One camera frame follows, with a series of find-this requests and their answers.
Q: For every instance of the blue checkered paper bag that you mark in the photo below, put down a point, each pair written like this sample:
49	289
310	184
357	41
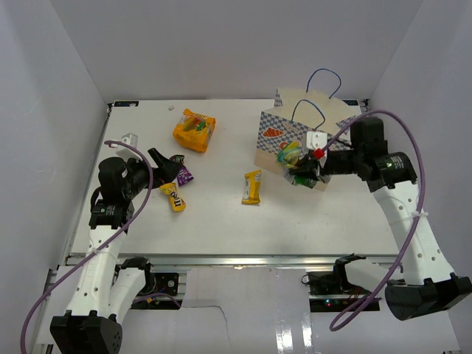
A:
297	111

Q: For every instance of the yellow m&m's packet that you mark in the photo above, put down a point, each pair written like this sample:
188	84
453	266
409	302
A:
177	203

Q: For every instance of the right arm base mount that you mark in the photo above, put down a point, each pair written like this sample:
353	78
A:
327	295

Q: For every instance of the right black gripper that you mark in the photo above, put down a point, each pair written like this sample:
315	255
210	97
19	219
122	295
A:
309	167

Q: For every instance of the white front cover sheet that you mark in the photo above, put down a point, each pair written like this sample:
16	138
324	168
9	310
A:
266	310

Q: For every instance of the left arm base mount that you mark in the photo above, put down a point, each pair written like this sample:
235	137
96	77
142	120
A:
166	283

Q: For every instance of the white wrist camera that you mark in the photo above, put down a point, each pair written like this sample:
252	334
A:
124	152
314	143

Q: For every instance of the green fox's candy bag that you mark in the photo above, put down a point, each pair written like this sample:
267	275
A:
287	159

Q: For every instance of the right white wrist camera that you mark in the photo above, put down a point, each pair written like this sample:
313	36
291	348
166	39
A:
314	143

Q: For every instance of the orange mango gummy bag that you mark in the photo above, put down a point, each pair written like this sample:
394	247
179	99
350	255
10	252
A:
194	131

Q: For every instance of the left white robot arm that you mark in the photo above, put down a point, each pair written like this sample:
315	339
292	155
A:
92	322

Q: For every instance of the yellow snack bar packet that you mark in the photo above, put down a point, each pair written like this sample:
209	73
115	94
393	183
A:
252	189

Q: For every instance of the purple m&m's packet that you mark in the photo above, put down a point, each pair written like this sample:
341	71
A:
184	175

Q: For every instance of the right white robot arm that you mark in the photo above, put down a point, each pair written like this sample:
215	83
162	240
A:
420	281

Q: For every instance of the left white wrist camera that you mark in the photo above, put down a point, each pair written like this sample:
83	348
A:
124	152

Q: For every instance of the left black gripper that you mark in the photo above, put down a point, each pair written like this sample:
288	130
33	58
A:
167	170

